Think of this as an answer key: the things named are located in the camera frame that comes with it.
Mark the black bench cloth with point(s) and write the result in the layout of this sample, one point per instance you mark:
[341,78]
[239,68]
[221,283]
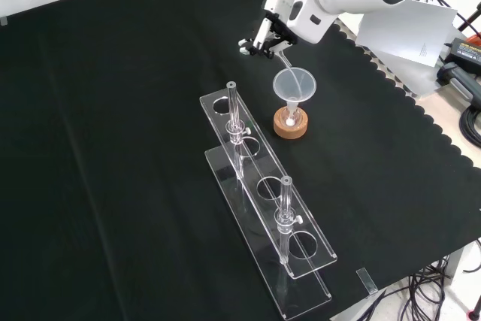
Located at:
[112,148]

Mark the small round-bottom glass flask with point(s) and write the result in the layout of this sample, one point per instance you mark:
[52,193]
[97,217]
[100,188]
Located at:
[291,121]

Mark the clear tape strip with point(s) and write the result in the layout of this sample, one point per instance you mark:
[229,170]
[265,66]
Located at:
[367,280]
[3,21]

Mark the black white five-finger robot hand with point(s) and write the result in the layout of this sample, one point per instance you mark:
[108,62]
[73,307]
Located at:
[278,1]

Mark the white card sheet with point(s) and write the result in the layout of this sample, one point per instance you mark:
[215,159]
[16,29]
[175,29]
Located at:
[413,35]

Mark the clear acrylic funnel stand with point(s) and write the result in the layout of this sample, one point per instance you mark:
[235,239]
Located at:
[255,167]

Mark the black power adapter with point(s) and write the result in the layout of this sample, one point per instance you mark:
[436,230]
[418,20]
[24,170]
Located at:
[466,54]

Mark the pale base board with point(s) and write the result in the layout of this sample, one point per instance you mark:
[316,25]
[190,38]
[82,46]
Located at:
[413,76]

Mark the clear plastic funnel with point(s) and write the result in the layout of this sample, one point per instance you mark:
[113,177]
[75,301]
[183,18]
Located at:
[300,88]

